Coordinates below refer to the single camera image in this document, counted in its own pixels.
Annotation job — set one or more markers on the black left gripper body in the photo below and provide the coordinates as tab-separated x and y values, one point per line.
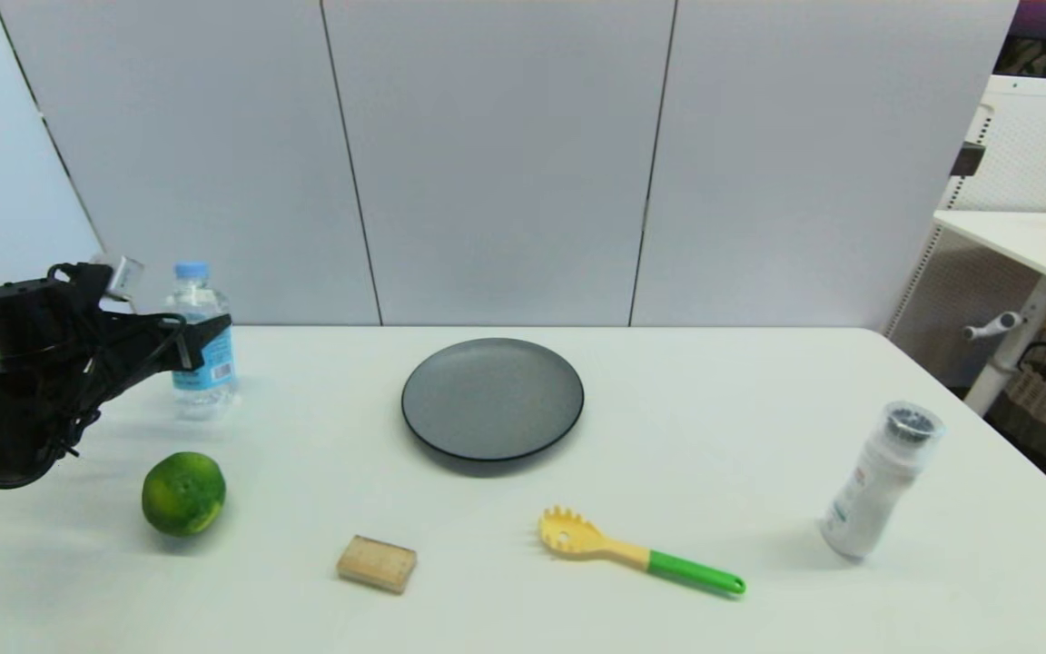
119	350

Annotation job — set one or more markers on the small wooden block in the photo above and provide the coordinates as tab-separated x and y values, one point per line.
377	563

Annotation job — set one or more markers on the white grinder bottle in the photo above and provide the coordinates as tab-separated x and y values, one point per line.
877	490

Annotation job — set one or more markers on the white side table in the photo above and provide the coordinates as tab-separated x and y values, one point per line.
1022	241

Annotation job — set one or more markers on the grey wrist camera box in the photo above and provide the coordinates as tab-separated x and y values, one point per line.
123	274

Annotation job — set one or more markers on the clear soda water bottle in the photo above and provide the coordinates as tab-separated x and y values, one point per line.
205	381

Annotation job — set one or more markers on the dark grey round plate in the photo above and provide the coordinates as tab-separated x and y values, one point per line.
491	400

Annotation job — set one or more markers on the black clip on pegboard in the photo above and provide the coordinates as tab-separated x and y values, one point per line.
966	160

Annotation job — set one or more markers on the white pegboard panel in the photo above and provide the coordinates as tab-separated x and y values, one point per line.
1036	145

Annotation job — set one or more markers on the green round citrus fruit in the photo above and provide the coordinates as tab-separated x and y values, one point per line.
183	493

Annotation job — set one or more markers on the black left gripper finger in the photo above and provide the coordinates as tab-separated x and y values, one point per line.
207	338

